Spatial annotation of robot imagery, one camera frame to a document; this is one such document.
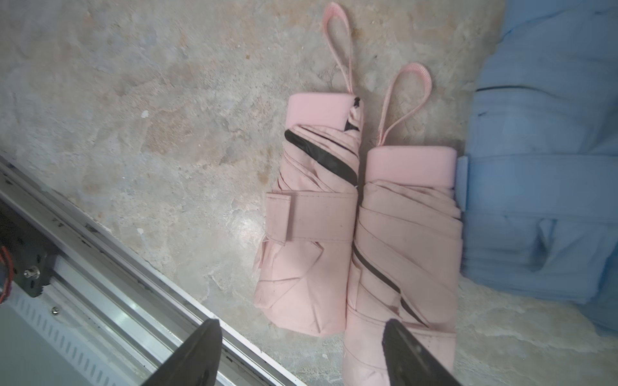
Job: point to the blue folded umbrella left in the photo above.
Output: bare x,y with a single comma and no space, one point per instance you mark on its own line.
537,182

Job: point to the pink umbrella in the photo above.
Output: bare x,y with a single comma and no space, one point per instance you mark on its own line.
304,258
406,256

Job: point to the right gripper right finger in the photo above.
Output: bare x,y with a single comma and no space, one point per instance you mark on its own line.
408,363

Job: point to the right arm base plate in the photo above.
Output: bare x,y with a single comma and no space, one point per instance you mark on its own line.
27,256

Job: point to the aluminium mounting rail frame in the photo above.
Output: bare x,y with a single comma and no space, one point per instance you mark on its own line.
111,316

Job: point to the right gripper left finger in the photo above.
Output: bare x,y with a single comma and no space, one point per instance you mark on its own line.
195,362

